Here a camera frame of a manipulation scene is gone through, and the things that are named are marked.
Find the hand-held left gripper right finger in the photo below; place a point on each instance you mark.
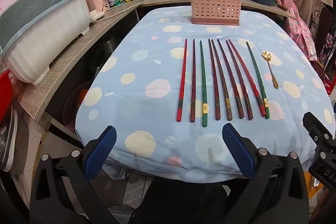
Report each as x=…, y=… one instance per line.
x=237, y=151

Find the grey wooden counter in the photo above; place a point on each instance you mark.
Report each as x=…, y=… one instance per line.
x=65, y=56

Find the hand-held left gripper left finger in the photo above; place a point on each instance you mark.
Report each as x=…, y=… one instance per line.
x=101, y=150

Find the red plastic box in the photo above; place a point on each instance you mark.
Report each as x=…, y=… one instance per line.
x=5, y=92

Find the dark wooden chair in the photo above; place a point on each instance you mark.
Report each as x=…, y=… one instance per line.
x=323, y=27

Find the pink perforated utensil basket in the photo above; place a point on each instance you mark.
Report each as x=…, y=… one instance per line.
x=214, y=6

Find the pink floral cloth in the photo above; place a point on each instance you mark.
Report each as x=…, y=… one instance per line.
x=296, y=22

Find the gold flower spoon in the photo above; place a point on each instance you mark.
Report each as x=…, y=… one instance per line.
x=270, y=69

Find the red chopstick black band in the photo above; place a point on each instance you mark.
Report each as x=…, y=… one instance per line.
x=182, y=79
x=247, y=79

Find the red plastic basket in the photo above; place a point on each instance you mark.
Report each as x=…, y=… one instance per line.
x=76, y=106

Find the white dish drainer tub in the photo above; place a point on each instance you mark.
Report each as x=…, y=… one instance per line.
x=39, y=50

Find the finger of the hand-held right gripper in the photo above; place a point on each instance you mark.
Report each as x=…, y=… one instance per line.
x=315, y=128

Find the green chopstick gold label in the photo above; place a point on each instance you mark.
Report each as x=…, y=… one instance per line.
x=257, y=79
x=203, y=82

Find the grey-blue perforated lid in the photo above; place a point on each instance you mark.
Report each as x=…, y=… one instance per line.
x=34, y=8

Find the maroon chopstick gold band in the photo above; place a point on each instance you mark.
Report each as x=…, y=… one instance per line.
x=238, y=79
x=230, y=79

